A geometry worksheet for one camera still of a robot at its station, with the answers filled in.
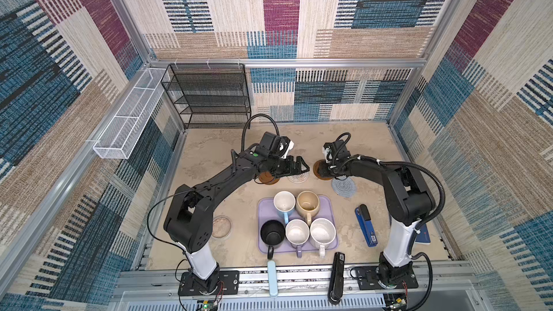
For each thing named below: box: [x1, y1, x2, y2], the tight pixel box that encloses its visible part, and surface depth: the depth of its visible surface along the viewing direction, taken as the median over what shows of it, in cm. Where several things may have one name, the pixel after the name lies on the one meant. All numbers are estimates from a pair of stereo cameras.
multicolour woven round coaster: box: [287, 171, 311, 184], surface depth 101 cm
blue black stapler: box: [354, 203, 379, 248], surface depth 85 cm
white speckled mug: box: [309, 217, 337, 259], surface depth 81 cm
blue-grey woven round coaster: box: [331, 175, 357, 199], surface depth 98 cm
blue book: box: [415, 222, 431, 245], surface depth 82 cm
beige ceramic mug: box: [295, 190, 321, 227], surface depth 85 cm
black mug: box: [259, 219, 286, 260], surface depth 79 cm
